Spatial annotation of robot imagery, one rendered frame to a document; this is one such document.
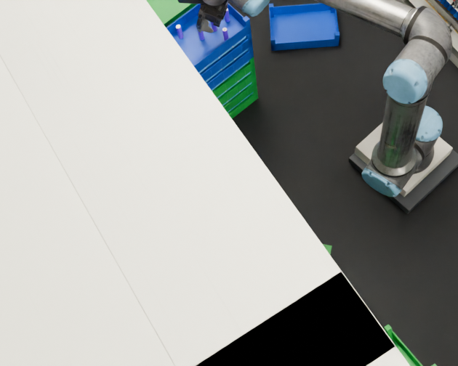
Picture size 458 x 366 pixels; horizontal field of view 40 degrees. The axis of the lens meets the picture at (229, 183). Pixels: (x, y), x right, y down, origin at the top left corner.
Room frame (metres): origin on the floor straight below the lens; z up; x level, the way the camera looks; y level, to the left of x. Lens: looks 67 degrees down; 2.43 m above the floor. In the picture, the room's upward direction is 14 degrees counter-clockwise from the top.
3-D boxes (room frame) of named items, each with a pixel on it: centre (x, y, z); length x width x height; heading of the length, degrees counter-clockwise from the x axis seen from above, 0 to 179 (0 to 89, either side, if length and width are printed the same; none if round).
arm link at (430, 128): (0.92, -0.71, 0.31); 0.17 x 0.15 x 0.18; 129
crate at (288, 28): (1.69, -0.50, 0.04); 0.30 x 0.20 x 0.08; 78
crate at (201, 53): (1.42, -0.04, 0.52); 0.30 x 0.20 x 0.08; 117
